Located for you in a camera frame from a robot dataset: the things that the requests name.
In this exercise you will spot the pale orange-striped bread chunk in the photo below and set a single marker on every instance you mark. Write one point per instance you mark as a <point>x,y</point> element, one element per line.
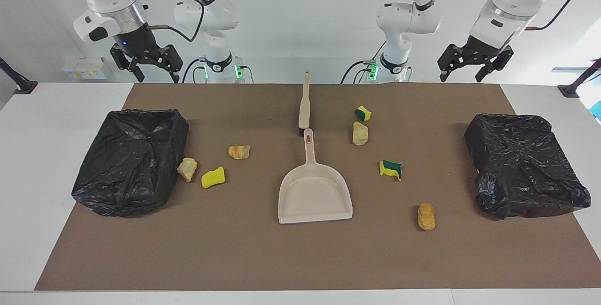
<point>359,133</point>

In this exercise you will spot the black stand leg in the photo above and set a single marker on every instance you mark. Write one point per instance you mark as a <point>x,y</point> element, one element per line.
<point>577,84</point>
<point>19,82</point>

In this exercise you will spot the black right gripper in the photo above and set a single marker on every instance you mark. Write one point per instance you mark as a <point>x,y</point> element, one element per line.
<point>138,44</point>

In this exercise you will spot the small orange striped croissant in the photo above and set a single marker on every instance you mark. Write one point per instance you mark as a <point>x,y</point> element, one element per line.
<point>239,151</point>

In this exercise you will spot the black bag lined bin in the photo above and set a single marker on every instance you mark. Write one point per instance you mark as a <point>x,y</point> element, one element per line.
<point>131,164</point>
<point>526,164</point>

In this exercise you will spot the plain yellow sponge piece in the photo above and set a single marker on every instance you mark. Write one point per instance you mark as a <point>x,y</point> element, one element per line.
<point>212,177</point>

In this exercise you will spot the brown table mat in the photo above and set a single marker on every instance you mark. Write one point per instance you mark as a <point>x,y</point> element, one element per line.
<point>281,258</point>

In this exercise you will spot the large green yellow sponge piece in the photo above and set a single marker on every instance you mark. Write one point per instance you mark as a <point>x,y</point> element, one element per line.
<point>390,169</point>

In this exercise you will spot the beige hand brush black bristles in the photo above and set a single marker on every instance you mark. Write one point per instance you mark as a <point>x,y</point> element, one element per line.
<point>305,103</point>

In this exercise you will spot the beige plastic dustpan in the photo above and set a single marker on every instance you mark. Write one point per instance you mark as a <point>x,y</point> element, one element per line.
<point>314,197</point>

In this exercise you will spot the pale flaky pastry piece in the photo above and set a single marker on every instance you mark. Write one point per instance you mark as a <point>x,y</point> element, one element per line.
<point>187,169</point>

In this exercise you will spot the small yellow green sponge piece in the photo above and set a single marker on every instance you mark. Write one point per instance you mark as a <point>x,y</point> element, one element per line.
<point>363,113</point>

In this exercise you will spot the white wall outlet box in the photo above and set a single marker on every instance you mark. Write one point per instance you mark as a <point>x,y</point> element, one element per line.
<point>84,68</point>

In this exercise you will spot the brown oval bread roll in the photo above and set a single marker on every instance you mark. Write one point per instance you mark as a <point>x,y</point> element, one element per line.
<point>426,217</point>

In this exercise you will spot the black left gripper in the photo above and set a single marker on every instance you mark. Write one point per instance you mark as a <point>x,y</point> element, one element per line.
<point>483,47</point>

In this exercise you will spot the blue object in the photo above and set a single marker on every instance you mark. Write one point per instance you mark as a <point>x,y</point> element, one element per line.
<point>597,110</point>

